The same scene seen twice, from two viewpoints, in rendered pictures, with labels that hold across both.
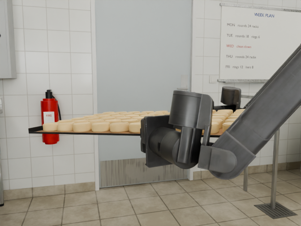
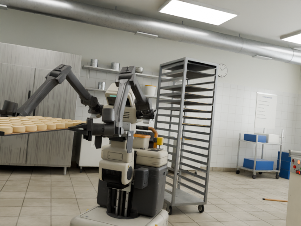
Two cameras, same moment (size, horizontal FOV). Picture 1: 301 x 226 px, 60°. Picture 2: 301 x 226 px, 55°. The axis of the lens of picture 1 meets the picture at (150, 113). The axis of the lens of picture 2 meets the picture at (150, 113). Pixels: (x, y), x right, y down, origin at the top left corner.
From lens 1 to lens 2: 1.33 m
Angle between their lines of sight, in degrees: 94
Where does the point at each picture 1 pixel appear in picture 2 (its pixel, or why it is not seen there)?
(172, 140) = (111, 126)
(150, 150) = (91, 133)
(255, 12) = not seen: outside the picture
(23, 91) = not seen: outside the picture
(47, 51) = not seen: outside the picture
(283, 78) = (122, 106)
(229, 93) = (14, 105)
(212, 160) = (121, 130)
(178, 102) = (112, 112)
